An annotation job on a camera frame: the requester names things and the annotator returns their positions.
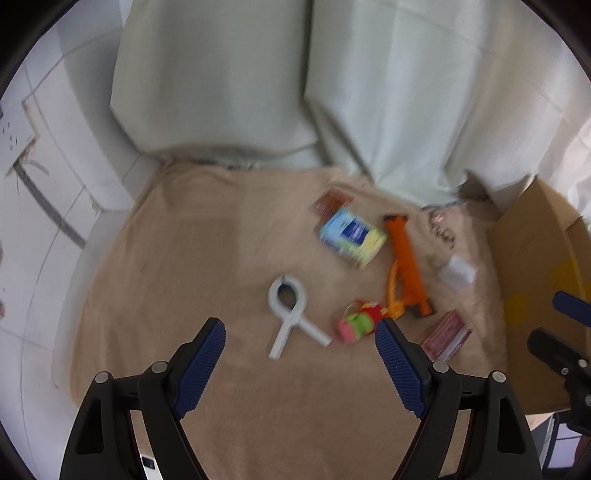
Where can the white curtain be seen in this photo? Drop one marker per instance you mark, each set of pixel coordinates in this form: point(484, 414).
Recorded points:
point(426, 98)

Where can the cardboard box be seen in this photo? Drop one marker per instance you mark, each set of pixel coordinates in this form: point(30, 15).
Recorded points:
point(540, 246)

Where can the red green plush keychain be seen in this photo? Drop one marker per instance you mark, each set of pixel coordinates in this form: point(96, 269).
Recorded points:
point(359, 320)

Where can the red snack packet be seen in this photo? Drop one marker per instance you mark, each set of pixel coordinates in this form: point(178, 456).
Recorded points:
point(446, 336)

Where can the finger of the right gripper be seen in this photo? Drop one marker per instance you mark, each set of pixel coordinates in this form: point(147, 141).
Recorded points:
point(573, 367)
point(573, 307)

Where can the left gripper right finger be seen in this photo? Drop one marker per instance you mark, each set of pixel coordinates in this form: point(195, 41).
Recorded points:
point(499, 443)

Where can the brown snack packet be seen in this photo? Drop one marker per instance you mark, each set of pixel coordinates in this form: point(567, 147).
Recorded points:
point(330, 202)

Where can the white usb charger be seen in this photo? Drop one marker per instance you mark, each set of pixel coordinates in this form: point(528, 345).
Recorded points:
point(457, 274)

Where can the tissue pack blue yellow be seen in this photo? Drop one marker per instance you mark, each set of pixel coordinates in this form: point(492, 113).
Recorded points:
point(352, 238)

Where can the white wall socket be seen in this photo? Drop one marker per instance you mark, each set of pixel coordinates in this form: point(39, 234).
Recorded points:
point(16, 134)

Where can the white plastic clamp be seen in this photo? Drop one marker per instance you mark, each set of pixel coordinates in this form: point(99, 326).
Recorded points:
point(291, 317)

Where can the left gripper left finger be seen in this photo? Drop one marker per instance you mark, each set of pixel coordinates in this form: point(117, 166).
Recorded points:
point(102, 442)

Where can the orange utility knife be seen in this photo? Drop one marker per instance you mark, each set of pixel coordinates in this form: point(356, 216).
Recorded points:
point(405, 287)

